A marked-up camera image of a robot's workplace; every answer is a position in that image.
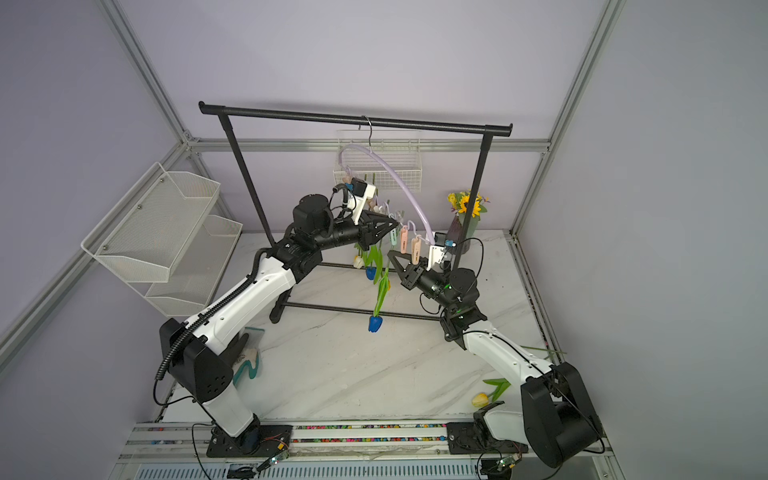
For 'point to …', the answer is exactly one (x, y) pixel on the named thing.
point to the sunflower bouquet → (460, 202)
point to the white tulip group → (358, 260)
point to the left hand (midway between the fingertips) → (393, 223)
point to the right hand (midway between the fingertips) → (389, 259)
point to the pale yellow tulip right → (481, 399)
